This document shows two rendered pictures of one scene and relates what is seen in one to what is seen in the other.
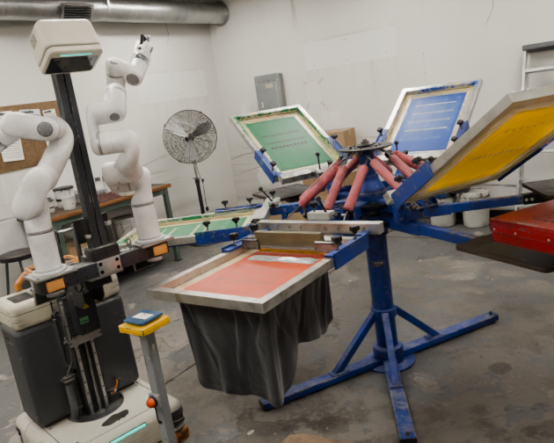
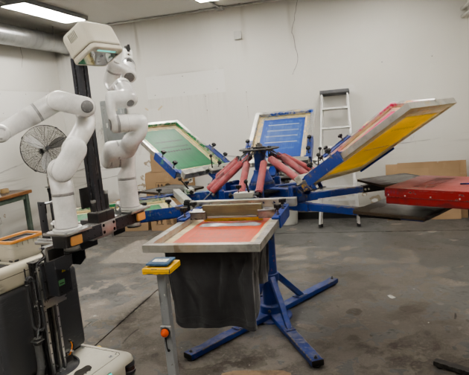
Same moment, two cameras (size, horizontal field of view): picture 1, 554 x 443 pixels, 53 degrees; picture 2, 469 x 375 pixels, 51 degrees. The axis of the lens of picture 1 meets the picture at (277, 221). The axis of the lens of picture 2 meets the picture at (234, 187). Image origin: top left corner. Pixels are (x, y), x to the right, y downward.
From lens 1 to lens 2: 98 cm
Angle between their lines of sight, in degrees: 21
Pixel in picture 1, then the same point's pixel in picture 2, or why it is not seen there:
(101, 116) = (120, 101)
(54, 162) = (85, 135)
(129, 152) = (141, 131)
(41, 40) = (85, 36)
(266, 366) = (246, 299)
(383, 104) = (214, 129)
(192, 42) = (42, 67)
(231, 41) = not seen: hidden behind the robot
